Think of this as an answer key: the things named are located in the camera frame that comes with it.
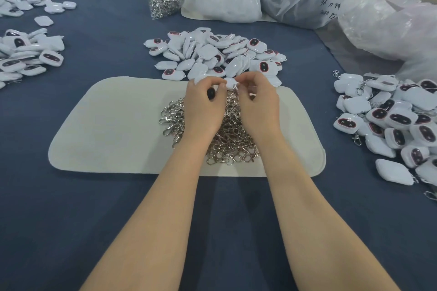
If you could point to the person's right hand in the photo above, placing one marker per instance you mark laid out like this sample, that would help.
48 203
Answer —
261 106

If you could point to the person's left hand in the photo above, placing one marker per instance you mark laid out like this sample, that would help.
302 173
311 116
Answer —
203 110

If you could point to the white fob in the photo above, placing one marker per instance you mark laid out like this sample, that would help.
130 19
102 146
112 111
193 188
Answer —
231 83

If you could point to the person's right forearm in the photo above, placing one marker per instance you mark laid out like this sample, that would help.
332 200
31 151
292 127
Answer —
314 219

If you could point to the person's left forearm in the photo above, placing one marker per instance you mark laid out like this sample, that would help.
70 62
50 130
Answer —
160 219

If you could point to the cream felt work mat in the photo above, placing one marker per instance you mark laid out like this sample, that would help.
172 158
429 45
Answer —
109 123

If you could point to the crumpled clear plastic bag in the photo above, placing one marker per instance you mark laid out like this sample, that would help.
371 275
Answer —
396 28

